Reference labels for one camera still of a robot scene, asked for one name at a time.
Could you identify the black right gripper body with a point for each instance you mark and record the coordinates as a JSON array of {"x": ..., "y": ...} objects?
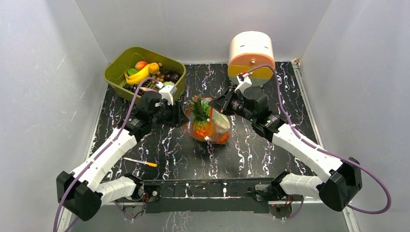
[{"x": 225, "y": 103}]

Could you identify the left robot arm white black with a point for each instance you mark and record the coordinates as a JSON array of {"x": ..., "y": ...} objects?
[{"x": 82, "y": 191}]

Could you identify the clear zip bag orange zipper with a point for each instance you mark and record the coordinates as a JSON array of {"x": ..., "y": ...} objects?
[{"x": 188, "y": 128}]

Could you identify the green toy lettuce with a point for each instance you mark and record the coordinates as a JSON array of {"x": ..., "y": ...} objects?
[{"x": 221, "y": 122}]

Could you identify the dark purple toy grapes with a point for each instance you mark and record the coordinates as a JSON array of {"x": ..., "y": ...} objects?
[{"x": 133, "y": 89}]

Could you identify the green toy lime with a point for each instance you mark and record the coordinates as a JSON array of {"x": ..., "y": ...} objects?
[{"x": 132, "y": 71}]

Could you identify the olive green plastic bin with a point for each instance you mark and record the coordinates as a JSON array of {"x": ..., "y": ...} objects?
[{"x": 114, "y": 73}]

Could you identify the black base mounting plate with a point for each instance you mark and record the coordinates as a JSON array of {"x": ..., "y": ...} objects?
[{"x": 209, "y": 195}]

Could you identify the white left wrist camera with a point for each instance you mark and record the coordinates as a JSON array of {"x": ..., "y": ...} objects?
[{"x": 167, "y": 93}]

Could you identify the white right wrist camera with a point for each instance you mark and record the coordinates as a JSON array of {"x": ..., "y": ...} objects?
[{"x": 244, "y": 82}]

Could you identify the orange toy pumpkin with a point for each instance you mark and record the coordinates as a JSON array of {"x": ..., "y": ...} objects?
[{"x": 222, "y": 138}]

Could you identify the round white mini drawer cabinet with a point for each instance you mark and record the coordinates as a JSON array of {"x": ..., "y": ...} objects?
[{"x": 249, "y": 49}]

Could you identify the purple toy eggplant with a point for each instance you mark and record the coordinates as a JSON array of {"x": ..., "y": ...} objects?
[{"x": 147, "y": 89}]

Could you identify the white pen yellow cap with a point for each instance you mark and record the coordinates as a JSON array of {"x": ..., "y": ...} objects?
[{"x": 141, "y": 162}]

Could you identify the yellow toy lemon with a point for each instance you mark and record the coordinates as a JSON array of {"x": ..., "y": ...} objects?
[{"x": 153, "y": 68}]

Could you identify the light green toy cabbage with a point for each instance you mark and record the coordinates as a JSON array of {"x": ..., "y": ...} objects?
[{"x": 168, "y": 84}]

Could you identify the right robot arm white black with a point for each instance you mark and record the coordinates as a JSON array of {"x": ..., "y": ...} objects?
[{"x": 266, "y": 128}]

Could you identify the yellow toy banana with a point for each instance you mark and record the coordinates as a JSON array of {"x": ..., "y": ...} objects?
[{"x": 138, "y": 77}]

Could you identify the orange spiky toy fruit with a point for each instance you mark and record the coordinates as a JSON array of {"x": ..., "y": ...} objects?
[{"x": 201, "y": 123}]

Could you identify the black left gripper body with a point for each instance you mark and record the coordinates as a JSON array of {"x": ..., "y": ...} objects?
[{"x": 167, "y": 115}]

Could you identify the aluminium frame rail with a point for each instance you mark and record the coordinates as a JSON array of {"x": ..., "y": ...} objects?
[{"x": 346, "y": 211}]

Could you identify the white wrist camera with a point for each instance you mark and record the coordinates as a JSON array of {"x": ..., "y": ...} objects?
[
  {"x": 244, "y": 82},
  {"x": 167, "y": 93}
]

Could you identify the dark brown toy fruit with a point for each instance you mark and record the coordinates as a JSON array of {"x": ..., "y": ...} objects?
[{"x": 169, "y": 76}]

